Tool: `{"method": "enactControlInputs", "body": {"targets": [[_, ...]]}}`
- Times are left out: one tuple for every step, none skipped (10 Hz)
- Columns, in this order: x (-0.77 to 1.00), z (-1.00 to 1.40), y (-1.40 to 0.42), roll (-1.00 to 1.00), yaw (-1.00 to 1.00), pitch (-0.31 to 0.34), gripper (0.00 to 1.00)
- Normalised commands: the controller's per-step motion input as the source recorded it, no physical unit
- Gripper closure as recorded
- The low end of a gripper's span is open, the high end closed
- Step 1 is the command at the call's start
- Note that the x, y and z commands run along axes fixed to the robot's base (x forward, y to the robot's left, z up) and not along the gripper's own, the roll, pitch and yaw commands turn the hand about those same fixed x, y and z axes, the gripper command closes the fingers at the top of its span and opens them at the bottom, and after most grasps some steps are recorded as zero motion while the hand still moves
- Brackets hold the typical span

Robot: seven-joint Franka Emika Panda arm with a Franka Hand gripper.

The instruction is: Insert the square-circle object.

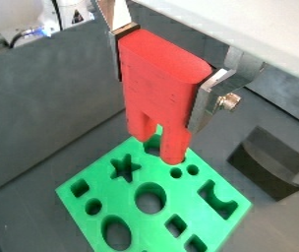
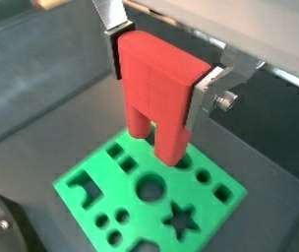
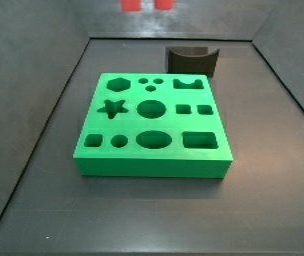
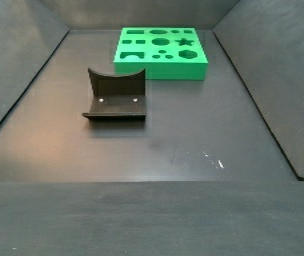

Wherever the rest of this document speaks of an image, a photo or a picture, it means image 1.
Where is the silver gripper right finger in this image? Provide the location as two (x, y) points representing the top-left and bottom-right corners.
(186, 46), (264, 134)

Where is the red square-circle peg object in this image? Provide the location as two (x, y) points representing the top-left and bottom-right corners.
(117, 29), (210, 164)

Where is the black curved block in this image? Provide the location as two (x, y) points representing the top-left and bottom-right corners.
(226, 127), (299, 201)

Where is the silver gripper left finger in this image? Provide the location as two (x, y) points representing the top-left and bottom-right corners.
(95, 0), (139, 81)

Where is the green shape sorter board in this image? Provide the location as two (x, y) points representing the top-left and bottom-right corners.
(55, 134), (252, 252)

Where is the black cable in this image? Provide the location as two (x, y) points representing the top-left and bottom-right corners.
(7, 29), (36, 49)

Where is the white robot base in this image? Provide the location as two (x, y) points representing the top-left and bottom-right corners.
(0, 0), (94, 48)

